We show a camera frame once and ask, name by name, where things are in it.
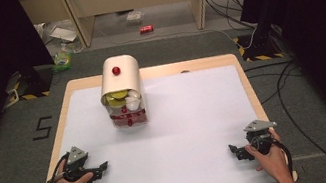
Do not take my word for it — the clear plastic bag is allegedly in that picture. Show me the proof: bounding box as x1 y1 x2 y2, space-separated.
124 9 147 27

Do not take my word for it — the white paper sheet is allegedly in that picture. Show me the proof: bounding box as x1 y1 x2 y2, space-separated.
47 23 80 46

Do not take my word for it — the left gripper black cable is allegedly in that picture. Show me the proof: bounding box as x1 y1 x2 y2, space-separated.
40 152 75 183

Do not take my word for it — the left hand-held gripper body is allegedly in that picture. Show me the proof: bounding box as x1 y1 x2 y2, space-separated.
58 143 94 183

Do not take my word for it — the green packet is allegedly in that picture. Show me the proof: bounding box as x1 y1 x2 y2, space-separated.
49 49 77 74

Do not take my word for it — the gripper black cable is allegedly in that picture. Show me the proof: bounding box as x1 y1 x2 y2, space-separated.
40 152 75 183
270 136 297 182

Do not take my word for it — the black floor cable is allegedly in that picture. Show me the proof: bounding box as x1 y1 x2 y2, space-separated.
242 54 326 183

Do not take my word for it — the black stand base striped tape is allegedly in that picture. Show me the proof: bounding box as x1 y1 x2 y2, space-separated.
13 63 58 103
232 28 285 66

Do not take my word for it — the clear dispenser with cream lid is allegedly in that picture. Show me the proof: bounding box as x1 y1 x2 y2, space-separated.
93 52 150 132

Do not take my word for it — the white cup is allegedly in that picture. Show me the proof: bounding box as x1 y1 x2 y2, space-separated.
124 96 143 113
126 88 143 102

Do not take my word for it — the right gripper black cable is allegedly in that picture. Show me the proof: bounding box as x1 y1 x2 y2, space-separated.
270 136 297 182

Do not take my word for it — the white table mat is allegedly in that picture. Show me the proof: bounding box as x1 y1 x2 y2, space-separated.
42 58 278 183

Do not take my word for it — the white floor cable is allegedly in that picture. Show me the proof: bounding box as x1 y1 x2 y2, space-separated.
95 0 261 75

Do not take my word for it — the wooden table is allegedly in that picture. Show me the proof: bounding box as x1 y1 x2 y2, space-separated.
15 43 300 183

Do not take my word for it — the person's right hand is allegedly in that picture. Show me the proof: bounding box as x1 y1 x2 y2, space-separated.
243 126 292 183

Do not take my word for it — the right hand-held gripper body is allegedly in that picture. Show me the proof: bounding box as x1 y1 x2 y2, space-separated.
242 115 282 159

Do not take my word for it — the red can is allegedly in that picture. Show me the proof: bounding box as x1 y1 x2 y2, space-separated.
138 23 156 36

